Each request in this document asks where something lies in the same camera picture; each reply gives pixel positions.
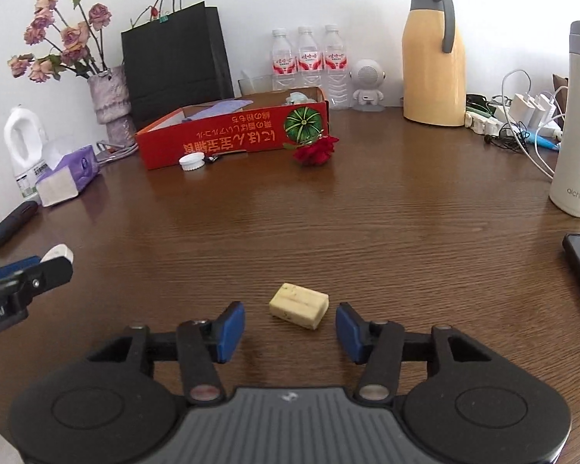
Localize white cable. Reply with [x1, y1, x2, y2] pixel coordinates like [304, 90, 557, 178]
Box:
[502, 69, 568, 182]

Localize pale yellow block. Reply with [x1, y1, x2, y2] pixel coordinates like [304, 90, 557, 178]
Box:
[269, 283, 329, 331]

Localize black oblong case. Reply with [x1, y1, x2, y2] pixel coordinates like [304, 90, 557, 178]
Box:
[0, 200, 39, 247]

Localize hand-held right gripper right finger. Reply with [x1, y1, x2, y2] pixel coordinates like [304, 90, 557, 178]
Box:
[335, 302, 494, 403]

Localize yellow thermos jug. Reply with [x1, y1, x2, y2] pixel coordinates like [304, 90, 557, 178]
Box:
[401, 0, 467, 126]

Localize purple cable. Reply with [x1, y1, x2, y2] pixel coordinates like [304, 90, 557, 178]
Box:
[97, 140, 138, 162]

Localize white robot figure speaker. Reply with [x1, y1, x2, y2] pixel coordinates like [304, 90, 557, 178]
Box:
[350, 59, 386, 113]

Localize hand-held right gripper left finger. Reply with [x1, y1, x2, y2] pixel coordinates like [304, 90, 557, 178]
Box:
[86, 301, 246, 404]

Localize dark green item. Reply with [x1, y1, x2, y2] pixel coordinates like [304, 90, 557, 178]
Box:
[465, 93, 496, 113]

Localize small white object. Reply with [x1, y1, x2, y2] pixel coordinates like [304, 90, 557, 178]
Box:
[41, 245, 74, 264]

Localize white charger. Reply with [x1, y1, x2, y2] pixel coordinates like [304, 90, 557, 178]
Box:
[532, 93, 559, 126]
[510, 93, 535, 124]

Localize mottled purple white vase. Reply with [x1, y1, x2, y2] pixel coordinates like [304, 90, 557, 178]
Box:
[87, 65, 136, 148]

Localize red bud twig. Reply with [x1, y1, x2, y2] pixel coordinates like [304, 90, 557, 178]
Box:
[130, 6, 160, 27]

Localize black earphones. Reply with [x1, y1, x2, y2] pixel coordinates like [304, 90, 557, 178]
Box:
[483, 126, 527, 153]

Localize white travel tumbler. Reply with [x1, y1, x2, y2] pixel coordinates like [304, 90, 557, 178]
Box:
[548, 20, 580, 218]

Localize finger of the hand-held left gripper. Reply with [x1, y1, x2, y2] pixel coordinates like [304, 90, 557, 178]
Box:
[0, 257, 74, 300]
[0, 258, 42, 285]

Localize white detergent bottle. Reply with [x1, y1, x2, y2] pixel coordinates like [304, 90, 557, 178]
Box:
[4, 107, 48, 200]

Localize purple tissue pack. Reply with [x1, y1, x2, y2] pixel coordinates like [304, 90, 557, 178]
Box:
[35, 135, 101, 208]

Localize dried pink flowers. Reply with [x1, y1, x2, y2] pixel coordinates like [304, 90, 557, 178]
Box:
[7, 0, 113, 83]

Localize red artificial rose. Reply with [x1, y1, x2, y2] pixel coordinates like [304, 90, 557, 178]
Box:
[292, 135, 341, 168]

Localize purple flat packet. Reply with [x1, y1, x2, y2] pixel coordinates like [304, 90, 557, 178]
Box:
[188, 99, 254, 121]

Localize red label water bottle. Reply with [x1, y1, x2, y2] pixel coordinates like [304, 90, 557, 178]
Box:
[323, 24, 351, 109]
[296, 26, 324, 89]
[271, 29, 298, 92]

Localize blue pen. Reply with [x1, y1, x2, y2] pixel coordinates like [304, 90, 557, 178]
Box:
[527, 133, 561, 150]

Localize grey glass cup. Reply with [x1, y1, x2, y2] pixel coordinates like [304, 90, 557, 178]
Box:
[238, 76, 274, 97]

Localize black paper bag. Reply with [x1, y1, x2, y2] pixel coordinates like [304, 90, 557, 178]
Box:
[121, 0, 235, 131]

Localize orange red cardboard box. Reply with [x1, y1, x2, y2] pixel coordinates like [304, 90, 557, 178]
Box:
[135, 87, 329, 171]

